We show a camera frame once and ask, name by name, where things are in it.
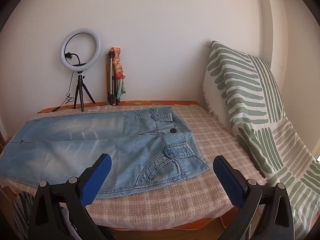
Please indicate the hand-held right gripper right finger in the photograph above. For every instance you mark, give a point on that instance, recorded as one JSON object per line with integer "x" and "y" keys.
{"x": 228, "y": 180}

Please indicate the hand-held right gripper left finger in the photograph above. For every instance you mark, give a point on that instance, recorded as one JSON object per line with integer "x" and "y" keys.
{"x": 98, "y": 177}

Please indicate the light blue denim pants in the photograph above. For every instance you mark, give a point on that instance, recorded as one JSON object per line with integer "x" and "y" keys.
{"x": 75, "y": 140}

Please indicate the beige plaid blanket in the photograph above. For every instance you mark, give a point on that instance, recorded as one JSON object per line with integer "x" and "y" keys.
{"x": 200, "y": 200}

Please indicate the grey striped cloth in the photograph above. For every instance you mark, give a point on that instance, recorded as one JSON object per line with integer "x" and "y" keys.
{"x": 22, "y": 210}

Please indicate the green striped white cushion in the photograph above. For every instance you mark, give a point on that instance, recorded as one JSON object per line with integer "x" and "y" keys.
{"x": 250, "y": 92}

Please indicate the folded silver tripod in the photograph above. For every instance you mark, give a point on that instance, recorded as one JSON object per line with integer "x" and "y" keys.
{"x": 110, "y": 75}

